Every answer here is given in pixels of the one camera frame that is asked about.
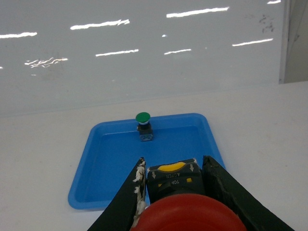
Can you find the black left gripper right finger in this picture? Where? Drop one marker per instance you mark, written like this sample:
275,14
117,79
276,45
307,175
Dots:
222,186

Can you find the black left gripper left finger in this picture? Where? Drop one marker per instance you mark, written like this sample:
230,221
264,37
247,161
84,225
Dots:
129,202

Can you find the red mushroom push button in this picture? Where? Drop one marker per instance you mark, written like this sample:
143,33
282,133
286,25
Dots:
178,202

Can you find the blue plastic tray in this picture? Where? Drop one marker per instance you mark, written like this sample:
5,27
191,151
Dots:
113,149

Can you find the green mushroom push button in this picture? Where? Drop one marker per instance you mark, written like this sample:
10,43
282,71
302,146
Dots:
144,126

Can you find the white board aluminium edge frame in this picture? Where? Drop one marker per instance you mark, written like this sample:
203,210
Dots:
291,21

